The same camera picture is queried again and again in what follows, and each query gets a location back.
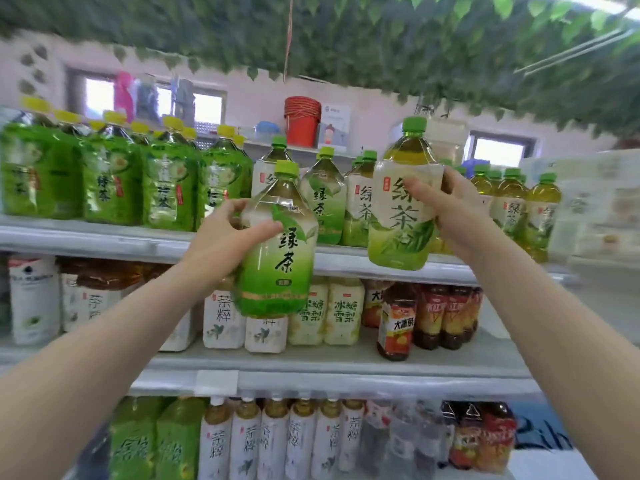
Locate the row of tall white-label bottles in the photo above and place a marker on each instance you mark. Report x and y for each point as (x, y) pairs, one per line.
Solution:
(280, 444)

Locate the white ceiling pipe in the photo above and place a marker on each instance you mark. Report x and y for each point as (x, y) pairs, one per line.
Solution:
(575, 49)

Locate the pale pear drink bottle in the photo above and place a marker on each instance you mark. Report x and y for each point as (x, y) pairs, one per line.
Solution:
(307, 314)
(345, 312)

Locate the wide window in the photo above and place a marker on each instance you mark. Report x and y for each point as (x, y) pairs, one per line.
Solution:
(100, 97)

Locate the clear water bottle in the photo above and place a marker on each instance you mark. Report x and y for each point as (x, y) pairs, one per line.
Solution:
(415, 444)
(375, 439)

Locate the dark cola bottle red label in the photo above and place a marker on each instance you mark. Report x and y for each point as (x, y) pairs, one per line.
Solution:
(447, 429)
(465, 437)
(496, 437)

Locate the stack of pale boxes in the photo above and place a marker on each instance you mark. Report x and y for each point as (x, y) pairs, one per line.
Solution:
(600, 204)

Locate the row of green-capped tea bottles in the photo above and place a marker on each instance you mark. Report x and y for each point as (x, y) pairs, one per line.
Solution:
(327, 199)

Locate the person's left hand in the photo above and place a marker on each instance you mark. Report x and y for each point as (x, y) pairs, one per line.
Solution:
(215, 244)

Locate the pink hanging item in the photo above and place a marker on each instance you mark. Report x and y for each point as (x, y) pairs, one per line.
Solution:
(124, 97)

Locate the person's right hand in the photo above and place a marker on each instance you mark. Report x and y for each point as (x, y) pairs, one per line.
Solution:
(462, 219)

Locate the person's left forearm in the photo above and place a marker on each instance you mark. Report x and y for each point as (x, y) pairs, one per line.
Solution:
(100, 354)

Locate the blue plastic bowl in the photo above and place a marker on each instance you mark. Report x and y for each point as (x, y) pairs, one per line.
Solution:
(266, 130)

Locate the white tea bottle leaf print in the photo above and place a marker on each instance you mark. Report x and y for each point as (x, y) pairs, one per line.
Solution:
(265, 334)
(222, 319)

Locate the white cardboard box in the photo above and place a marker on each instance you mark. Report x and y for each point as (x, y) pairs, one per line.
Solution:
(334, 127)

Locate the person's left thumb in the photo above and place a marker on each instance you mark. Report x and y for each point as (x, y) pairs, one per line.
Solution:
(260, 232)

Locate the white shelf price tag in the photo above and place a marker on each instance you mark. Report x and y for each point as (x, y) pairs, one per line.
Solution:
(216, 383)

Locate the person's right forearm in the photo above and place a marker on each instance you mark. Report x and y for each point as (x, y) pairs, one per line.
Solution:
(560, 354)

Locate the green label tea bottle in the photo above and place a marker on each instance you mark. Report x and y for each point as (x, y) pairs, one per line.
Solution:
(285, 274)

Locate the large green drink bottle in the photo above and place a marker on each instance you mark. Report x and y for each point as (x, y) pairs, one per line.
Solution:
(180, 444)
(132, 444)

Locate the small window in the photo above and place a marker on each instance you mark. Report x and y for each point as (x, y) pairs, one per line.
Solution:
(500, 152)

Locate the white metal shelf unit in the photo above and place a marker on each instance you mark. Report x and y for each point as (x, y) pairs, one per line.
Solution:
(345, 264)

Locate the stack of red buckets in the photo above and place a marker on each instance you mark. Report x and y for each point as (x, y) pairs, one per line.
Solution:
(302, 122)

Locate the white plastic basket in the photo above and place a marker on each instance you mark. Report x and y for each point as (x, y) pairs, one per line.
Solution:
(206, 132)

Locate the amber tea bottle white label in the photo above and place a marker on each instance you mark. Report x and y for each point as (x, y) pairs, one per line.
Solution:
(107, 289)
(182, 329)
(70, 304)

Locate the white bottle with dark label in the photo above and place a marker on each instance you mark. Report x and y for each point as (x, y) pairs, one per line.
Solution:
(32, 299)

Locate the artificial green leaf canopy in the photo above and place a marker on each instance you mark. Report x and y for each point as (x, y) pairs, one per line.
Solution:
(400, 39)

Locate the red label iced tea bottle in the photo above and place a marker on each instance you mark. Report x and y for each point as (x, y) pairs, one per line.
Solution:
(372, 304)
(396, 324)

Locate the grey hanging item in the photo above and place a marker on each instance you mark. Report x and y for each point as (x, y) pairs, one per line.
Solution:
(147, 99)

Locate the dark red label drink bottle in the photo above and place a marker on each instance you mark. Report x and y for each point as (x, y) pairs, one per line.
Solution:
(476, 312)
(456, 317)
(430, 314)

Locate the person's right thumb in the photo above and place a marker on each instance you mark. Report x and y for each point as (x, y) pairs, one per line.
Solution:
(422, 190)

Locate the blue-grey hanging item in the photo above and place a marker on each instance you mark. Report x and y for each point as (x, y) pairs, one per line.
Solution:
(184, 102)

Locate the row of yellow-capped green bottles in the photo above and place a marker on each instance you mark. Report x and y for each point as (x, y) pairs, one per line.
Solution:
(110, 189)

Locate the blue and white poster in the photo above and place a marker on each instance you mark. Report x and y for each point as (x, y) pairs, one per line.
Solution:
(542, 427)

